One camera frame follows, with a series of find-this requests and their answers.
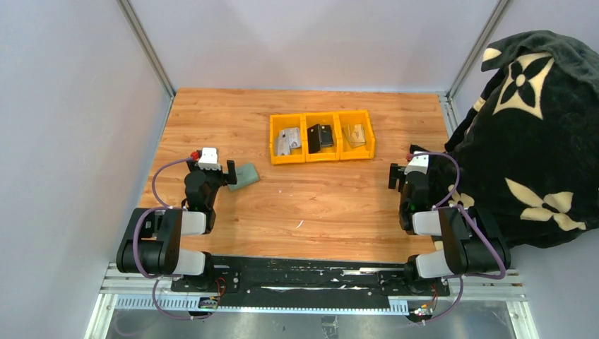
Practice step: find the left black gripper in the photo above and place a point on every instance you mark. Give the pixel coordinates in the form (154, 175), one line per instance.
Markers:
(193, 167)

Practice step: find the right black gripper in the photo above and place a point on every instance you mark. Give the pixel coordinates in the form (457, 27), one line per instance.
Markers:
(398, 172)

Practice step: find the green leather card holder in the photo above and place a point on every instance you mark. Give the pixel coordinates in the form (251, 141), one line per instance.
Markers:
(246, 175)

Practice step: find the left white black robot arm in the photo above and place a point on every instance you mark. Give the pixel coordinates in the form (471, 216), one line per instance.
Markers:
(151, 244)

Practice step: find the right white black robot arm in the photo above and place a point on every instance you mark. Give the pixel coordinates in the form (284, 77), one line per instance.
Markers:
(472, 242)

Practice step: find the silver VIP cards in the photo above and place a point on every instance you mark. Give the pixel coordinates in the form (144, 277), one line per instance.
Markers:
(288, 140)

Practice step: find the black cards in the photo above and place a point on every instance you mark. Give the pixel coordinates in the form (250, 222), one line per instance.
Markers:
(319, 136)

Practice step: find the right yellow plastic bin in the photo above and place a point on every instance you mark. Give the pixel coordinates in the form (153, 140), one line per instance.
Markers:
(365, 152)

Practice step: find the middle yellow plastic bin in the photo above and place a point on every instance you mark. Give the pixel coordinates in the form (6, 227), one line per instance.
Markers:
(327, 154)

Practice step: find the black floral blanket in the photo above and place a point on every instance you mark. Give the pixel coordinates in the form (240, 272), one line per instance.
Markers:
(527, 150)

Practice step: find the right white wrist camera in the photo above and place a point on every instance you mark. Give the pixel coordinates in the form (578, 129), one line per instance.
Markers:
(417, 162)

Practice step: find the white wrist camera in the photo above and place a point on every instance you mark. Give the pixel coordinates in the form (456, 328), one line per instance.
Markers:
(208, 159)
(417, 162)

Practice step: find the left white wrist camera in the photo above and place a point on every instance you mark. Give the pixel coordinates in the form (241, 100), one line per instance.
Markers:
(208, 159)

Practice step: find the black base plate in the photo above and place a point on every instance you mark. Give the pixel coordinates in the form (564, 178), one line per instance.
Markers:
(287, 283)

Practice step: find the aluminium frame rail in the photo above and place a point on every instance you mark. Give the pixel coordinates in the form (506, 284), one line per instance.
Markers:
(131, 306)

